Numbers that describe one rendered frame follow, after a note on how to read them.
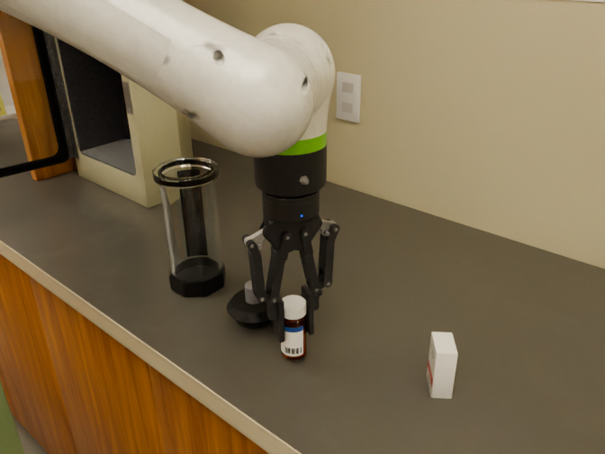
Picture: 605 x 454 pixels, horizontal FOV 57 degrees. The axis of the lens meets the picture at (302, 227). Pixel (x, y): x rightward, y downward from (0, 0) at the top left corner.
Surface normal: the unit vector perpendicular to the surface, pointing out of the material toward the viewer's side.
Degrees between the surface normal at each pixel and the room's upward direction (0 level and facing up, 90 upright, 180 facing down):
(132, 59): 102
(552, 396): 0
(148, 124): 90
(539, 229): 90
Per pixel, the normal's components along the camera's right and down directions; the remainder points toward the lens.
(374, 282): -0.01, -0.89
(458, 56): -0.66, 0.35
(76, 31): -0.29, 0.64
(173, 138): 0.75, 0.29
